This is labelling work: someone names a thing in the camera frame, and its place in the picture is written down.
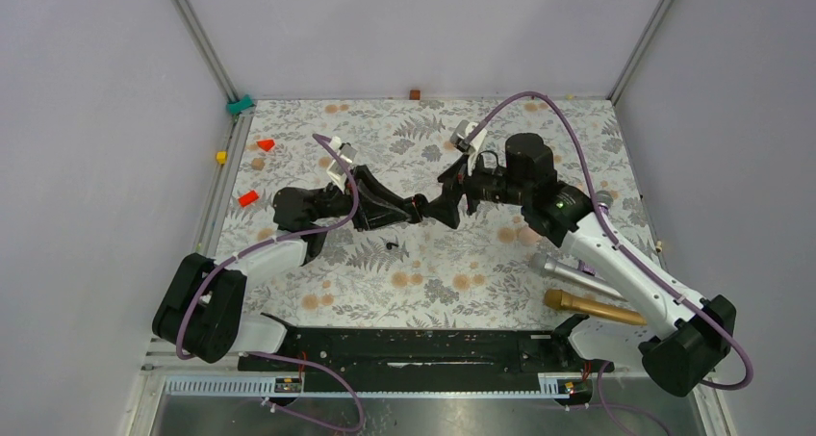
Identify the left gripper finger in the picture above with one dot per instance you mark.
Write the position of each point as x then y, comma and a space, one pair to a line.
374, 190
372, 216

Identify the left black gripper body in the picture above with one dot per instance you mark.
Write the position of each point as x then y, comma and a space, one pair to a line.
351, 202

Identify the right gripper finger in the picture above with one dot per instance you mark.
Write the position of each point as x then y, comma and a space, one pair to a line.
445, 209
453, 179

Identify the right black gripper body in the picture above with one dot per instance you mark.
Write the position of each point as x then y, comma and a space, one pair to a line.
487, 184

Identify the black earbud charging case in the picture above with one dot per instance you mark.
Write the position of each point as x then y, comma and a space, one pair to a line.
418, 202

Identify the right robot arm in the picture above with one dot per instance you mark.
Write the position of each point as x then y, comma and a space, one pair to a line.
692, 333

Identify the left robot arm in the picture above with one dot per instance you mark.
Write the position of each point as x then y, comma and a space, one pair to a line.
201, 312

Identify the floral patterned mat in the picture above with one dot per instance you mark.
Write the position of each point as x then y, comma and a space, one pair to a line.
475, 276

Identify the pink toy microphone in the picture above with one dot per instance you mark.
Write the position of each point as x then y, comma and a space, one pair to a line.
528, 237

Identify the tan round block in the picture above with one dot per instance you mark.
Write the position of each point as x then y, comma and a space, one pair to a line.
258, 164

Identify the orange block lower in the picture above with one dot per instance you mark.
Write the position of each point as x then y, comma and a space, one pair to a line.
248, 198

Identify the orange triangle block upper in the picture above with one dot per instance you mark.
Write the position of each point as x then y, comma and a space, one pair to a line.
265, 145

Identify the purple glitter microphone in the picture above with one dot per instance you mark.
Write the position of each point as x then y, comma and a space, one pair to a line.
605, 201

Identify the yellow cube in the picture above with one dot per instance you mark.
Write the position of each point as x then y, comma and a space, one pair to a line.
221, 157

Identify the silver microphone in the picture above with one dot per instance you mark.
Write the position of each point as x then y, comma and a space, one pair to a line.
546, 265

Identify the gold microphone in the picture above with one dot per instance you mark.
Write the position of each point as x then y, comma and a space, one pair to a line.
560, 300

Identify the teal block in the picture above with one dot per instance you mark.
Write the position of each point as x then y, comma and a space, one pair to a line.
237, 107

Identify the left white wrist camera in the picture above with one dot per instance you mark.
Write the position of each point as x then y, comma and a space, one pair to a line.
336, 170

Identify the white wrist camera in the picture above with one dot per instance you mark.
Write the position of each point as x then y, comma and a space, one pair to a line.
336, 170
468, 137

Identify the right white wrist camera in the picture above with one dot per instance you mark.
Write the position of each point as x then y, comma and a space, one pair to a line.
468, 137

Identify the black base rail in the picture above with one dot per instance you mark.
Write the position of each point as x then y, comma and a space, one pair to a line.
425, 361

